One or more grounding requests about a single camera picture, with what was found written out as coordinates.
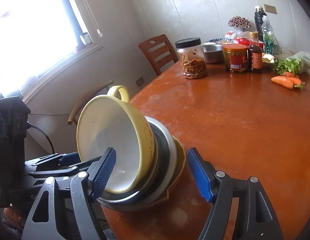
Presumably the dried flower ornament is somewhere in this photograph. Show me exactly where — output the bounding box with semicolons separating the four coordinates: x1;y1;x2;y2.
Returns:
228;16;251;34

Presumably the blue-rimmed bowl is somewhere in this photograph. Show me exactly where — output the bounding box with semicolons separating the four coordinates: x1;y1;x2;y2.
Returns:
208;38;234;45

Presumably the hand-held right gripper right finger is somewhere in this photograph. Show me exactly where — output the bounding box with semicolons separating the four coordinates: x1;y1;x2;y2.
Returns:
187;147;284;240

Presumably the curved wooden armchair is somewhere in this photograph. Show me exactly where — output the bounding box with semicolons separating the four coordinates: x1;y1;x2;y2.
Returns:
68;80;114;125

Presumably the small plate of food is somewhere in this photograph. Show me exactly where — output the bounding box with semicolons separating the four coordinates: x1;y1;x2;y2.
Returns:
261;53;277;68

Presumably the red white tissue packet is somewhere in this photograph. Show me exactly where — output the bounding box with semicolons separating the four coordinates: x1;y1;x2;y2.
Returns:
233;31;253;46

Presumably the white blind cord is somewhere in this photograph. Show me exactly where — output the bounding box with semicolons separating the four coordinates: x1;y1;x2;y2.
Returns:
77;0;103;37

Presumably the black thermos bottle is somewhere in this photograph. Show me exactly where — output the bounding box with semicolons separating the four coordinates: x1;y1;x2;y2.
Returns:
254;6;268;42

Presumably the wide steel bowl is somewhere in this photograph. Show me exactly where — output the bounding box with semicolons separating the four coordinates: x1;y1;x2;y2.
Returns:
105;122;178;205

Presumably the black cable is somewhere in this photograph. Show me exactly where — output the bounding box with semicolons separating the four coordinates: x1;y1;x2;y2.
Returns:
26;122;55;155

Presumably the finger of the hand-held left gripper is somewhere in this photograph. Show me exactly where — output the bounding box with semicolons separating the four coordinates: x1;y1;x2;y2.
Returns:
25;152;82;172
28;156;103;179

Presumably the slatted wooden chair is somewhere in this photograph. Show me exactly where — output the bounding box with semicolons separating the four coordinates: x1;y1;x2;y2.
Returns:
138;34;179;77

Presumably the small clear container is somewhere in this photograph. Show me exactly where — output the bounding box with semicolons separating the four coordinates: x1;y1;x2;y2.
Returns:
80;32;92;46

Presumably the person's left hand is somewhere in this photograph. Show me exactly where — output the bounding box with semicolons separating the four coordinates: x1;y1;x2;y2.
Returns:
3;206;25;230

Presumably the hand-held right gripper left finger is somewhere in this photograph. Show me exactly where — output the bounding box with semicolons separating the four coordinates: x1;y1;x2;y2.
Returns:
21;147;117;240

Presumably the black-lidded plastic jar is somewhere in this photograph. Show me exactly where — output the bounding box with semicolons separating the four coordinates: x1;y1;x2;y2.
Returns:
175;38;209;80

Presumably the yellow bowl with handle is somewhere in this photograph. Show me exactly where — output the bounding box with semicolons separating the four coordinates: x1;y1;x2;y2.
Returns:
76;85;155;194

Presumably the beige wall switch plate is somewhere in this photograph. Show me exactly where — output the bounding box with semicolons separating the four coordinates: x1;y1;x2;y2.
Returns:
263;4;278;15

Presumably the window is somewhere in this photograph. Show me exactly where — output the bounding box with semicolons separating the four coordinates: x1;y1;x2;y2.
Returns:
0;0;103;98

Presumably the dark sauce bottle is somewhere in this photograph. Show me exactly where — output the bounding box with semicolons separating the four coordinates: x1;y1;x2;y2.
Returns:
247;31;263;74

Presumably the bag of green vegetables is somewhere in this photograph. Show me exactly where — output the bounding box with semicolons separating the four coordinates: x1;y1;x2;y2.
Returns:
273;51;310;75

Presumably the clear plastic bottle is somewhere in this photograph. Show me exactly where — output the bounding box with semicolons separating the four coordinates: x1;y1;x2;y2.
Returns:
261;15;275;55

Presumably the orange-lidded jar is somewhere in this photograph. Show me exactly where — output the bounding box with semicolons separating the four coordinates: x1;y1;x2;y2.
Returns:
222;44;249;74

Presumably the carrot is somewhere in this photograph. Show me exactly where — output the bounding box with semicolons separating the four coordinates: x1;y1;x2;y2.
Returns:
271;76;295;90
283;72;305;90

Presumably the small steel basin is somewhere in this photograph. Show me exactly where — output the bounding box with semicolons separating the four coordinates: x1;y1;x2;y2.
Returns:
200;42;224;64

